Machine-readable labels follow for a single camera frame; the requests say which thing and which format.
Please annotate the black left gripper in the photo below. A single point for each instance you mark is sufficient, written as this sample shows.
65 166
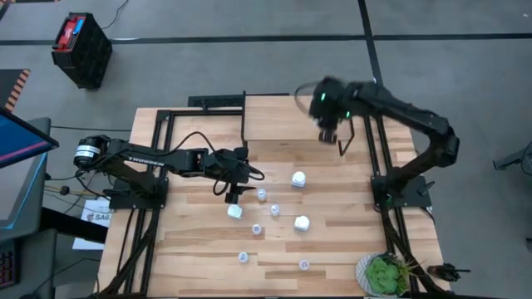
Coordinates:
226 170

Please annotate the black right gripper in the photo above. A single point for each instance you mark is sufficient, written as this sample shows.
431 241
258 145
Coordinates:
328 135

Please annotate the white melatonin bottle blue label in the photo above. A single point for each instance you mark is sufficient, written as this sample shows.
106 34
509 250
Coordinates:
298 179
302 223
234 212

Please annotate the clear bottle pink teal capsules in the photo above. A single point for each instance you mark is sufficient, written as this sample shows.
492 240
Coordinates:
243 257

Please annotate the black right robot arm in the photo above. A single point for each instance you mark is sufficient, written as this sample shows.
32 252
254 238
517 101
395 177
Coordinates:
415 120

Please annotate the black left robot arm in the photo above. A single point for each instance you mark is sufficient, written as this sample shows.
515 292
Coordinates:
141 160

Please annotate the black slotted bar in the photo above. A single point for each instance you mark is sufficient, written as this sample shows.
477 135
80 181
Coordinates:
216 101

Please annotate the white paper sheet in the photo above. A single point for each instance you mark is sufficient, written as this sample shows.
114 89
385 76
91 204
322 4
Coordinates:
93 220

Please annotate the succulent in white patterned pot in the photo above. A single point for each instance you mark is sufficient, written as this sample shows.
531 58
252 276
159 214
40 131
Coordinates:
382 276

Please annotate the black handheld device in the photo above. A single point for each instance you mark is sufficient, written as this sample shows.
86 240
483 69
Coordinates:
446 273

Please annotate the black chair leg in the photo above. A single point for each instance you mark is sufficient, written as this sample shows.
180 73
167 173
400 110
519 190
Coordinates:
513 158

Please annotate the black plastic crate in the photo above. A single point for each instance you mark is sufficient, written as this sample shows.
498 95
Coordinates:
87 58

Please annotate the computer monitor blue screen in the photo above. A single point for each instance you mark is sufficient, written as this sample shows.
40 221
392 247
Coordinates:
21 139

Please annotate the red tool case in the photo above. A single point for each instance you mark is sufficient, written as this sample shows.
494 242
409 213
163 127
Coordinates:
68 35

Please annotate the black backlit keyboard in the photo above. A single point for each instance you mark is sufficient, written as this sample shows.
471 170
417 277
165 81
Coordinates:
7 266

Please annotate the black mat orange striped edge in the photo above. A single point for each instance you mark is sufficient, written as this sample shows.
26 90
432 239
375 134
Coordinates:
10 89

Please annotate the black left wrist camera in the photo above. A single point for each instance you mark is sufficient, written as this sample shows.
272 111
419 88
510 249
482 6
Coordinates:
241 153

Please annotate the wooden shelf black metal frame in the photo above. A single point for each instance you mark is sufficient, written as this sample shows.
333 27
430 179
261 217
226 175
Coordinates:
274 120

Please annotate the black aluminium rig frame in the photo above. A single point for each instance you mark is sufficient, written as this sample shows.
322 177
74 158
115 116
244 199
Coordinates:
160 124

